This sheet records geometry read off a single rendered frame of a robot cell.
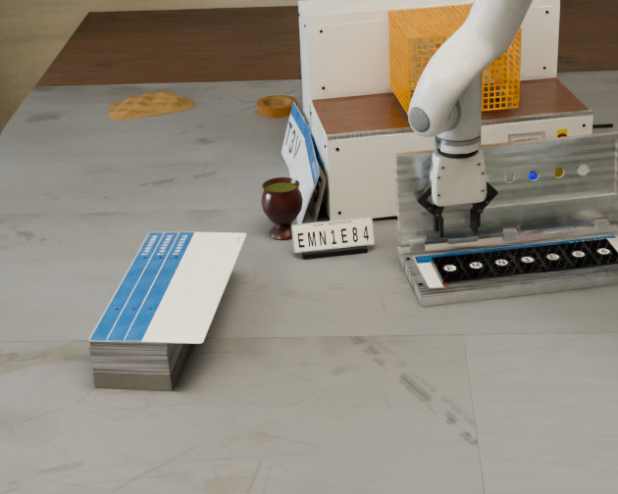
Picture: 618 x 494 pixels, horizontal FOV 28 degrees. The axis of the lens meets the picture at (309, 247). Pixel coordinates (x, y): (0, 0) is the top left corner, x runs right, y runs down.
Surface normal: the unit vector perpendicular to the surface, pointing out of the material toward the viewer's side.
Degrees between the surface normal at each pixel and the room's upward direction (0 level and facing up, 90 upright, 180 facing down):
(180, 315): 0
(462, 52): 48
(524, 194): 83
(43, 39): 90
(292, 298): 0
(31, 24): 90
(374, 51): 90
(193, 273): 0
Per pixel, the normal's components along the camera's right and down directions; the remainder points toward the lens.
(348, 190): 0.14, 0.43
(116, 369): -0.13, 0.45
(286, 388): -0.04, -0.89
